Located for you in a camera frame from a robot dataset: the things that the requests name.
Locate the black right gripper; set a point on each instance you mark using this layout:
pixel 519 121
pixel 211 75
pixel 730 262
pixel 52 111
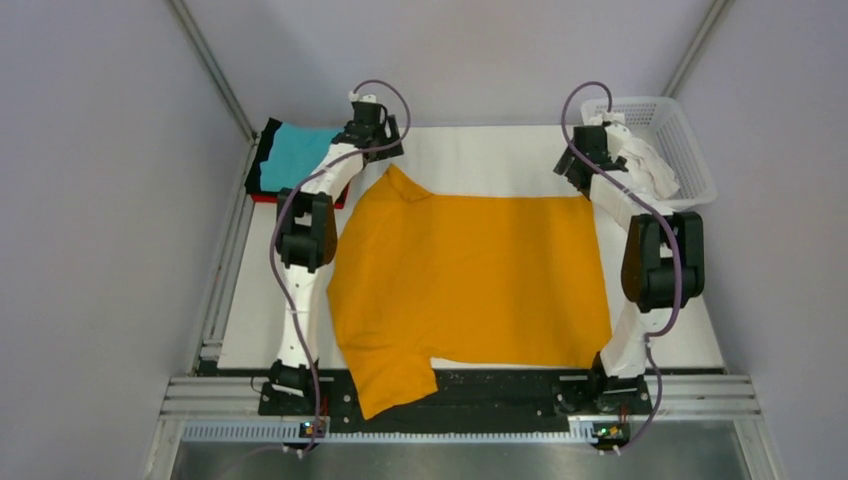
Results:
pixel 567 164

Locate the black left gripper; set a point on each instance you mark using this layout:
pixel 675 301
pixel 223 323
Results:
pixel 393 138

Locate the yellow t-shirt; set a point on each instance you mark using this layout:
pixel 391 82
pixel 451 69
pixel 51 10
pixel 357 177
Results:
pixel 483 280

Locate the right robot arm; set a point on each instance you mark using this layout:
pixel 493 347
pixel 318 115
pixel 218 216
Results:
pixel 663 259

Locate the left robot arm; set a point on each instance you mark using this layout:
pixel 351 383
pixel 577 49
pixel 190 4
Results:
pixel 305 234

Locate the white crumpled t-shirt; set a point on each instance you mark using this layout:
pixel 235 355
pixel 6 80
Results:
pixel 651 172

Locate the white plastic laundry basket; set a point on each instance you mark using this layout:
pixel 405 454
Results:
pixel 662 124

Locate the cyan folded t-shirt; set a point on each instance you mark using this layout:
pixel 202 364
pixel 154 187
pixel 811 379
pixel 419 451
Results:
pixel 295 152

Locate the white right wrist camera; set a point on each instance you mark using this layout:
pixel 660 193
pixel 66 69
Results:
pixel 621 141

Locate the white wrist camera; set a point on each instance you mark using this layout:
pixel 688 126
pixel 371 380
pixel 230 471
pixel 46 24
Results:
pixel 621 141
pixel 355 97

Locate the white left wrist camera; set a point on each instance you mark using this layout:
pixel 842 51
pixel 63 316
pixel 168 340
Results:
pixel 355 97

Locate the right aluminium frame post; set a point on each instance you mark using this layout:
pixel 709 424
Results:
pixel 706 29

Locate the aluminium frame post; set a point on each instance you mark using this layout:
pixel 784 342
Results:
pixel 706 29
pixel 198 43

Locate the left aluminium frame post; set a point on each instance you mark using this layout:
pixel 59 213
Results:
pixel 198 43

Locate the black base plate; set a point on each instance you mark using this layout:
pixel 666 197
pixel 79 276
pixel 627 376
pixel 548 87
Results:
pixel 471 401

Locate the aluminium front rail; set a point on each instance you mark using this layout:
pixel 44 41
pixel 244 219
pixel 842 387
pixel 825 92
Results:
pixel 226 408

